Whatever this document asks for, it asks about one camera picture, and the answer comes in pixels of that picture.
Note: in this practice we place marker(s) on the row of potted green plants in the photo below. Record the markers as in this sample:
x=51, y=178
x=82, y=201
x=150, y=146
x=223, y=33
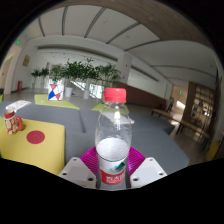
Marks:
x=80, y=70

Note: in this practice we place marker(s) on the flat round red coaster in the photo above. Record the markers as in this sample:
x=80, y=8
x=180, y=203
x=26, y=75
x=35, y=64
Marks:
x=35, y=137

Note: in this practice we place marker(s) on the wooden shelf unit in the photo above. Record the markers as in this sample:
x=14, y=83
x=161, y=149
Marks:
x=201, y=106

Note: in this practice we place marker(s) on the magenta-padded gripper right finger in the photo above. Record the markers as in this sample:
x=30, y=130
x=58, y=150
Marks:
x=146, y=171

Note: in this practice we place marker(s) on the red fire extinguisher box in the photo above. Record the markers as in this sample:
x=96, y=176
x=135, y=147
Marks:
x=19, y=86

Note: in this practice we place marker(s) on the white red blue polyhedron box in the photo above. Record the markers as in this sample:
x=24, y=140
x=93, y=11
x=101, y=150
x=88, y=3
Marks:
x=55, y=92

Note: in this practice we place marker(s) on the long wooden bench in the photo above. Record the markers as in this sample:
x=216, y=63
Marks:
x=191, y=126

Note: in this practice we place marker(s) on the red and white mug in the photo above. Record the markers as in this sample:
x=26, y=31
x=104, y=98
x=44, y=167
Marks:
x=11, y=122

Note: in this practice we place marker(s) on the person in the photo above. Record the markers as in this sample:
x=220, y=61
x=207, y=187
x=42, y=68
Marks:
x=170, y=104

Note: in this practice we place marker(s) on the framed wall picture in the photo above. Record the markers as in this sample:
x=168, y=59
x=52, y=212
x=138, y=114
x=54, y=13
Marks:
x=26, y=60

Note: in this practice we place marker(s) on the clear water bottle red cap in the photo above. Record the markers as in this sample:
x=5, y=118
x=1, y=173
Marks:
x=112, y=150

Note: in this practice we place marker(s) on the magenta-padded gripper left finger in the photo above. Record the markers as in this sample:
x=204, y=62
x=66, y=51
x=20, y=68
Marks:
x=78, y=171

